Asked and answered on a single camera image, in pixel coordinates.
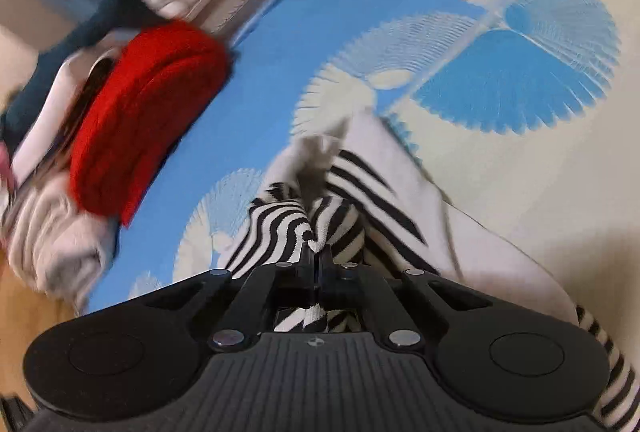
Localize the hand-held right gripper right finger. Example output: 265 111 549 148
318 246 493 354

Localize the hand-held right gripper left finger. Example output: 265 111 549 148
142 246 316 354

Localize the striped white hooded top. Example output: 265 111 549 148
219 111 640 432

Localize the white fleece folded blanket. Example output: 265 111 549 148
0 182 122 315

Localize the red folded blanket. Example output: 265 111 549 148
69 21 237 229

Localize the dark patterned folded blanket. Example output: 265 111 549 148
45 57 118 183

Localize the white folded pillow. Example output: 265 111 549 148
10 47 118 183

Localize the pink white folded cloth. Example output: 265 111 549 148
0 139 18 193

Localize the blue white patterned bed mat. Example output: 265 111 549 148
82 0 640 348

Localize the blue shark plush toy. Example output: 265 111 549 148
0 0 161 143

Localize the wooden bed frame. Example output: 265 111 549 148
0 257 88 413

